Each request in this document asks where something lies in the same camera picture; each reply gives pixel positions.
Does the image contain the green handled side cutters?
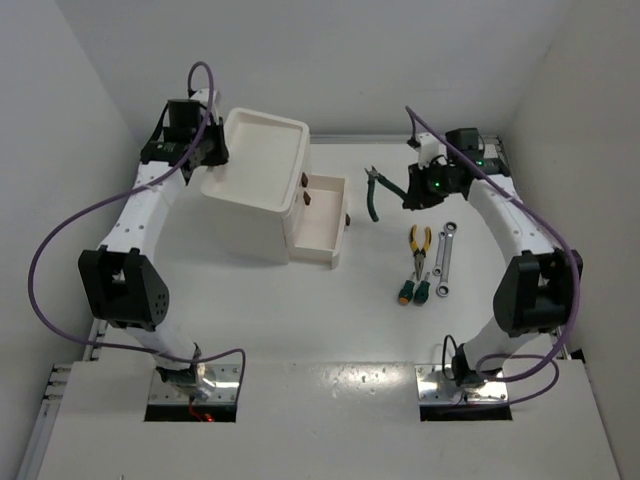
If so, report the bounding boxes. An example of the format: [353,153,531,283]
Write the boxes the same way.
[363,165,408,224]

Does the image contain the yellow handled needle-nose pliers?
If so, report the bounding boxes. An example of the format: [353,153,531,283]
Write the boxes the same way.
[409,225,432,281]

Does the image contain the white three-drawer cabinet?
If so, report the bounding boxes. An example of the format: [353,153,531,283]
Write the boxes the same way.
[158,108,311,264]

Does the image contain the green screwdriver dark cap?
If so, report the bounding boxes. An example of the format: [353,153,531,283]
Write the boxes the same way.
[413,273,430,305]

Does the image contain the green screwdriver orange cap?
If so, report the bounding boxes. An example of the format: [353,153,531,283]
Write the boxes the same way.
[397,272,415,305]

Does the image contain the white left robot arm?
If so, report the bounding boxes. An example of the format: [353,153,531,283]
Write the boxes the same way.
[78,89,228,398]

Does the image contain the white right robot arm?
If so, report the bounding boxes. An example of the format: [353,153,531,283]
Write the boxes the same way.
[403,128,583,385]

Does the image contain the upper silver ratchet wrench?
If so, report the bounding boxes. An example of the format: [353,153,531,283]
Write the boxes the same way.
[432,221,458,279]

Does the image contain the silver ratchet wrench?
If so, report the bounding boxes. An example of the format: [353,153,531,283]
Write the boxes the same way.
[432,221,458,279]
[436,233,453,298]

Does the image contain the lower silver ratchet wrench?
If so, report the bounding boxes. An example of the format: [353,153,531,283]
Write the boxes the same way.
[436,233,453,298]

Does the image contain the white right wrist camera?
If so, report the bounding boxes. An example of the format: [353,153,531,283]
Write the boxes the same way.
[413,132,448,170]

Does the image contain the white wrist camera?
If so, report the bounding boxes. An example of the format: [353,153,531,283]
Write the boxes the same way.
[413,132,448,170]
[190,87,220,123]

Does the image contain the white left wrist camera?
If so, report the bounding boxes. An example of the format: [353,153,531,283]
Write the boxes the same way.
[190,87,220,123]

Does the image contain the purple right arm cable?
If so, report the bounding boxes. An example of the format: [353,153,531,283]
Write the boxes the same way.
[404,104,585,406]

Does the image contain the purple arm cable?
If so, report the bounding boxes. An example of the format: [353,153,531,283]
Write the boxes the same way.
[27,60,247,401]
[404,104,585,406]

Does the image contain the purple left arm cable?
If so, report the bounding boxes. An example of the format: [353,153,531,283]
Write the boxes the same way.
[27,60,247,401]

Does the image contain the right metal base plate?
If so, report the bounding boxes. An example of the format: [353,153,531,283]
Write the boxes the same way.
[415,364,509,407]

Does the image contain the metal base plate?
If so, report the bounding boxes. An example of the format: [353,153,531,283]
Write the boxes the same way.
[415,364,509,407]
[148,363,241,406]

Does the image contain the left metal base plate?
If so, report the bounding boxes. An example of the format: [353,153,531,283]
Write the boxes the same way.
[148,363,241,406]

